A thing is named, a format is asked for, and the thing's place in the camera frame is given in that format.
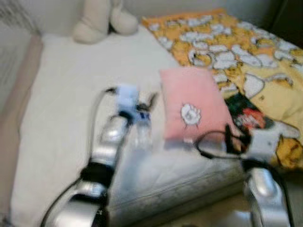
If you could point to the clear plastic water bottle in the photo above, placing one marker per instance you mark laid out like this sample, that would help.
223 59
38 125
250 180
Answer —
143 135

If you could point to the pink pillow with white patch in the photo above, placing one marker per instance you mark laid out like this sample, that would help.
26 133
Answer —
189 94

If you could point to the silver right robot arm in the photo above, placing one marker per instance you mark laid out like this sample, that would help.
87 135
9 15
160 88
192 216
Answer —
265 194

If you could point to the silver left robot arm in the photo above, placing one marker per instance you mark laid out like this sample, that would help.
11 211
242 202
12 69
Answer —
106 142

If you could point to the white quilted mattress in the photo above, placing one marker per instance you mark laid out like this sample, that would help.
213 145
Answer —
85 85

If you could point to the orange cartoon print blanket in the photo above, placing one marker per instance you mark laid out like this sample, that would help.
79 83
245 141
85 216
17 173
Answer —
265 80

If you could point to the cream plush toy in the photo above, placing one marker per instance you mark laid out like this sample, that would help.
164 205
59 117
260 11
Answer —
97 23

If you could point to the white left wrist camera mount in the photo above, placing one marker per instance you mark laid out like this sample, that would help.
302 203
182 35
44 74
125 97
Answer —
127 97

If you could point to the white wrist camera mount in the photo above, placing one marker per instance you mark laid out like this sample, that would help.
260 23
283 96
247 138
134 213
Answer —
265 142
127 97

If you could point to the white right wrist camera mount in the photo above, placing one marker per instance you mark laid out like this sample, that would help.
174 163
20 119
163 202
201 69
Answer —
265 142

